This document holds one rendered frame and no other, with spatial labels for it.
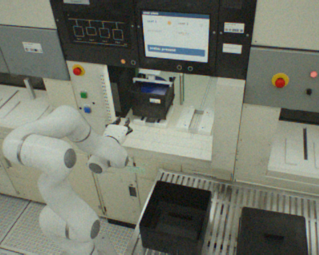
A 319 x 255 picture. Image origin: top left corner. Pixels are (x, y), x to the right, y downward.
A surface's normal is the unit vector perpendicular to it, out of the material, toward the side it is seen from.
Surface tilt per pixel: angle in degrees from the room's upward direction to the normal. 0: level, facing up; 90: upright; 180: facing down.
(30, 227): 0
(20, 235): 0
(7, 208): 0
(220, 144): 90
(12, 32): 90
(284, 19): 90
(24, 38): 90
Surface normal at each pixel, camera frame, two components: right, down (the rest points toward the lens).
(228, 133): -0.29, 0.63
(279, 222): -0.05, -0.76
